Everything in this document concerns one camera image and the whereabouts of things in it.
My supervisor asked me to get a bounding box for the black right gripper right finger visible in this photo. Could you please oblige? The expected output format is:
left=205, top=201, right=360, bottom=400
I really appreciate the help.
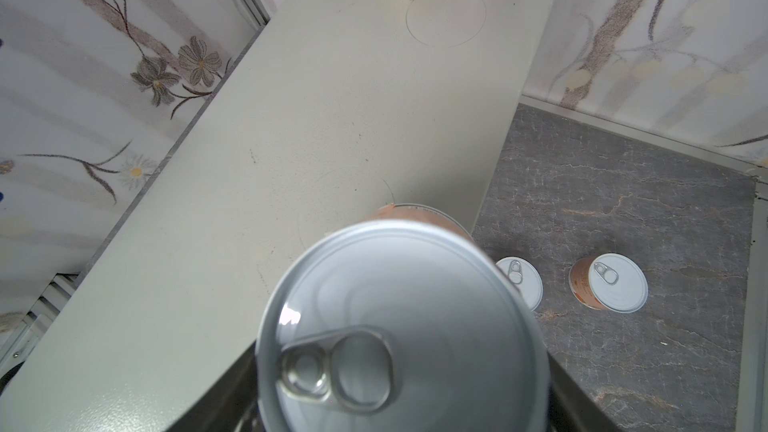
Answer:
left=547, top=356, right=621, bottom=432

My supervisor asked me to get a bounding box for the brown label can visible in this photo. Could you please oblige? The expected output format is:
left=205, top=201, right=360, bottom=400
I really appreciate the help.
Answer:
left=255, top=219, right=550, bottom=431

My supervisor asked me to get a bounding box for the grey metal cabinet box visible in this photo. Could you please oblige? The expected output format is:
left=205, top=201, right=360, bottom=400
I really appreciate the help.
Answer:
left=1, top=0, right=554, bottom=431

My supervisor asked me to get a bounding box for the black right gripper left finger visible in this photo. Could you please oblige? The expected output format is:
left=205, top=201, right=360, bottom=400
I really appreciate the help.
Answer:
left=168, top=343, right=264, bottom=432

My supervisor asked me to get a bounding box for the white can beside cabinet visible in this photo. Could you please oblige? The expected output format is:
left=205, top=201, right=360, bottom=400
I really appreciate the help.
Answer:
left=496, top=257, right=544, bottom=311

